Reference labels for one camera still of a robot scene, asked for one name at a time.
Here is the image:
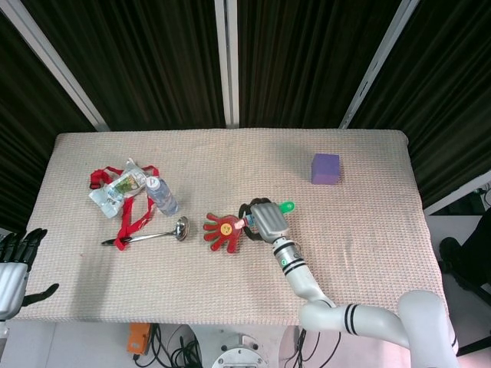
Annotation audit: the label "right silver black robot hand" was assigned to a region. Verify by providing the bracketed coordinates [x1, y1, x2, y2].
[238, 197, 291, 245]

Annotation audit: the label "white frame post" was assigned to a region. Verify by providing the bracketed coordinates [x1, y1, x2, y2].
[0, 0, 110, 131]
[339, 0, 425, 130]
[213, 0, 241, 129]

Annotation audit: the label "orange box under table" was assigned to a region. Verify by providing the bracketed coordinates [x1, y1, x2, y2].
[128, 323, 151, 356]

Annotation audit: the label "black pleated curtain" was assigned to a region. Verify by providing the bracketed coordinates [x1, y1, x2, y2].
[0, 0, 491, 227]

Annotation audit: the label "red hand clapper green handle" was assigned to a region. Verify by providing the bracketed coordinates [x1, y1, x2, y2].
[202, 200, 295, 254]

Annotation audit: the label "stainless steel ladle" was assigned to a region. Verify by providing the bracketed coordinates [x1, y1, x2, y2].
[101, 216, 192, 246]

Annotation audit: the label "beige waffle tablecloth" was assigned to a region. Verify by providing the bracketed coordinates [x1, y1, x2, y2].
[17, 129, 450, 327]

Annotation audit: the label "red ribbon strap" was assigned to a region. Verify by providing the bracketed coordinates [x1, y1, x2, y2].
[89, 165, 160, 252]

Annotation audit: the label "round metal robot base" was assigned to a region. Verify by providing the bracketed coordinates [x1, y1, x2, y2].
[212, 332, 269, 368]

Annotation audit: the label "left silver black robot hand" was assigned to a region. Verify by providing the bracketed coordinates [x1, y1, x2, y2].
[0, 228, 61, 321]

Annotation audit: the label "crumpled plastic snack bag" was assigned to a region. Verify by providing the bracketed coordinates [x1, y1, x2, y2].
[88, 157, 153, 219]

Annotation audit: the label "black floor cables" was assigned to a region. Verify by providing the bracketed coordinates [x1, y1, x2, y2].
[132, 324, 208, 368]

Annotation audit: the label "purple foam cube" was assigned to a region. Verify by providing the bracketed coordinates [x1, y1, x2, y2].
[310, 153, 341, 186]

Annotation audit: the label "clear plastic water bottle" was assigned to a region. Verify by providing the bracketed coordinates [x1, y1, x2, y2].
[144, 176, 180, 217]

